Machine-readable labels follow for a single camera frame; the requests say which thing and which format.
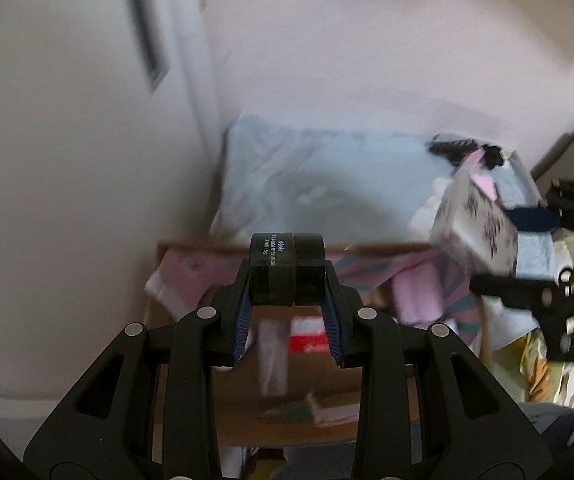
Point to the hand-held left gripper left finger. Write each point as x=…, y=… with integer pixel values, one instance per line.
x=241, y=320

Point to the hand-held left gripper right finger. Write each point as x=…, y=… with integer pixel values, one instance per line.
x=331, y=325

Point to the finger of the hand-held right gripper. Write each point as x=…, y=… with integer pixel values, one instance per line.
x=537, y=219
x=512, y=292

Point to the red printed box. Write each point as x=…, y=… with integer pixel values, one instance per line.
x=307, y=335

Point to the black round jar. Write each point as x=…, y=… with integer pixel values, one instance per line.
x=287, y=270

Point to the brown cardboard box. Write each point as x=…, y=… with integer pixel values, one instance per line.
x=267, y=410

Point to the yellow patterned cloth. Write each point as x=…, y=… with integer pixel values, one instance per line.
x=557, y=380

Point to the beige chair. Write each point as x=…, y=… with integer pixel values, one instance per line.
x=572, y=155

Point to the black hair claw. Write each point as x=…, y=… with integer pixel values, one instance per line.
x=493, y=156

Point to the grey cloth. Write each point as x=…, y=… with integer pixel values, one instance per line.
x=557, y=422

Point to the black comb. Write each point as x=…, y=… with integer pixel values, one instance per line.
x=452, y=147

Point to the white refrigerator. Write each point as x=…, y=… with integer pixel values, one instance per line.
x=67, y=185

